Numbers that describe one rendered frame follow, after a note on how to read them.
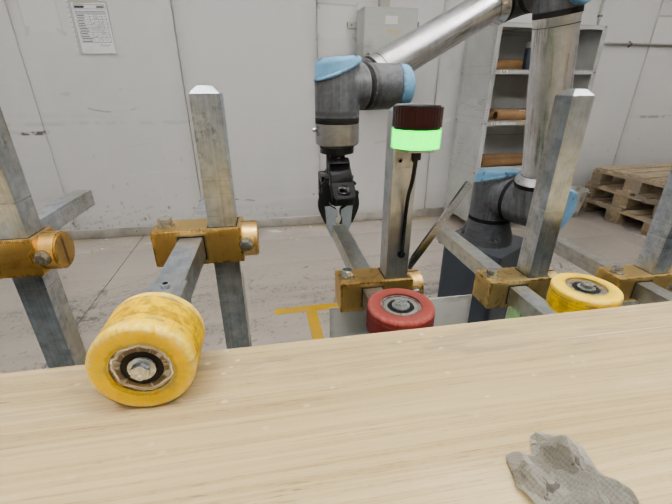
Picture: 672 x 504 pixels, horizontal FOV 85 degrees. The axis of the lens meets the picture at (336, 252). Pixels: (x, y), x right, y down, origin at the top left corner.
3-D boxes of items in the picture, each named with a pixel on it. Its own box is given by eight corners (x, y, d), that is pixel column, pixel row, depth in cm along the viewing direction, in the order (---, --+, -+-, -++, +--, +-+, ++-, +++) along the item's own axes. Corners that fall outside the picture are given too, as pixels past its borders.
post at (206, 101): (236, 385, 65) (192, 85, 45) (256, 382, 65) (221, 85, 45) (234, 400, 61) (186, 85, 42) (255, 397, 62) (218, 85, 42)
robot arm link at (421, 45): (506, -36, 105) (316, 71, 89) (548, -48, 95) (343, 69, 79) (510, 10, 112) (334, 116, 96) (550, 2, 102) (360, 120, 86)
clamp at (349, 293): (334, 296, 62) (334, 269, 60) (411, 289, 64) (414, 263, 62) (341, 315, 57) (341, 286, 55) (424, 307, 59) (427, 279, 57)
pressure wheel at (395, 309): (357, 359, 51) (360, 287, 46) (412, 352, 52) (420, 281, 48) (373, 404, 44) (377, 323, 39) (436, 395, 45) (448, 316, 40)
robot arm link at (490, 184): (487, 206, 149) (494, 162, 141) (525, 218, 135) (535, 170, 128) (459, 212, 142) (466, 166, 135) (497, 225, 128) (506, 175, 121)
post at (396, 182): (373, 377, 69) (388, 103, 50) (391, 375, 70) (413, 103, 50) (378, 391, 66) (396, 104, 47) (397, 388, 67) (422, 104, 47)
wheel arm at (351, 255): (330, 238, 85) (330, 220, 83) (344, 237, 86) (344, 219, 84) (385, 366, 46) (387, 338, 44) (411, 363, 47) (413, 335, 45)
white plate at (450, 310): (329, 353, 67) (328, 306, 62) (463, 338, 71) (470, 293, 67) (329, 355, 66) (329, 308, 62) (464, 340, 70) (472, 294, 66)
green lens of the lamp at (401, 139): (385, 144, 48) (385, 126, 47) (428, 142, 49) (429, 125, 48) (399, 151, 43) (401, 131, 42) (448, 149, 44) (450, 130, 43)
